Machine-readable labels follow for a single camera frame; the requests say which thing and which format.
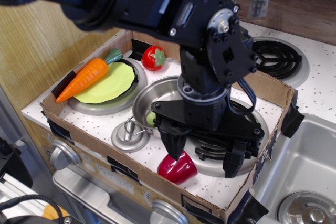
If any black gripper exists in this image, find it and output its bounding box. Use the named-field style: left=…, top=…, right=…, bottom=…
left=151, top=77, right=256, bottom=178

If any green toy broccoli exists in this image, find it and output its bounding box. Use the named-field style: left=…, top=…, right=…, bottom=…
left=146, top=111, right=156, bottom=127

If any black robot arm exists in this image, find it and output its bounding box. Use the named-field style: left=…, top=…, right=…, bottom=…
left=1, top=0, right=263, bottom=178

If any front right black burner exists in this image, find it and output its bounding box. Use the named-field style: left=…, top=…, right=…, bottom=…
left=184, top=109, right=269, bottom=177

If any black burner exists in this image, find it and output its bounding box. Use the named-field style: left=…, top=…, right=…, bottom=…
left=253, top=37, right=310, bottom=88
left=184, top=109, right=269, bottom=177

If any red toy bell pepper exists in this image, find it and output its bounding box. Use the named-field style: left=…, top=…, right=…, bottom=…
left=157, top=151, right=198, bottom=185

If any small steel pot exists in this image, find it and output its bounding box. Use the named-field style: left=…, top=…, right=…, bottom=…
left=124, top=76, right=182, bottom=138

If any right oven control knob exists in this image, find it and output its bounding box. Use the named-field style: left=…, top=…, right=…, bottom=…
left=150, top=199, right=189, bottom=224

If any oven control knob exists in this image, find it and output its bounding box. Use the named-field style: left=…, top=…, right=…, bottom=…
left=50, top=140, right=81, bottom=170
left=150, top=199, right=189, bottom=224

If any grey stove knob front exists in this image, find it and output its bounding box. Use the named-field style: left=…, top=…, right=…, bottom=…
left=111, top=121, right=150, bottom=153

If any steel sink basin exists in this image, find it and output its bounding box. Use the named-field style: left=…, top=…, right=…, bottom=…
left=253, top=114, right=335, bottom=223

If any red toy strawberry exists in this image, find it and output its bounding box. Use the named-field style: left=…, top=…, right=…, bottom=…
left=141, top=46, right=166, bottom=71

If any yellow-green plate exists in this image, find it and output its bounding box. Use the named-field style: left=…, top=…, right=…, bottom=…
left=74, top=62, right=135, bottom=104

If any back right black burner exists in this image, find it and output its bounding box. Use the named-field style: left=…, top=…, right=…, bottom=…
left=253, top=37, right=310, bottom=88

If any sink drain strainer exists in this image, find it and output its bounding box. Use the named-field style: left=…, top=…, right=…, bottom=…
left=276, top=191, right=335, bottom=223

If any orange toy carrot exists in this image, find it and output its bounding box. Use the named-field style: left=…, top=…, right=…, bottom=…
left=56, top=48, right=123, bottom=103

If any left oven control knob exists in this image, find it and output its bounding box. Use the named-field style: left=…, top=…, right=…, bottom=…
left=50, top=140, right=81, bottom=170

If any hanging steel spatula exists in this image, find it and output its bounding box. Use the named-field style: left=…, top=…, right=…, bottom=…
left=248, top=0, right=269, bottom=19

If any orange object lower left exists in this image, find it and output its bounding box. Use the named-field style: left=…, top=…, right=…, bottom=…
left=42, top=204, right=69, bottom=220

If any front left burner ring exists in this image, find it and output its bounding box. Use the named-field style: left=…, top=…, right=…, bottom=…
left=67, top=56, right=148, bottom=116

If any oven door handle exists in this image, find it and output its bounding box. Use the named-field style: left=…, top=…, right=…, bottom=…
left=53, top=168, right=150, bottom=223

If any black cable lower left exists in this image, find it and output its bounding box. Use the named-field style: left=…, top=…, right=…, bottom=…
left=0, top=194, right=64, bottom=224

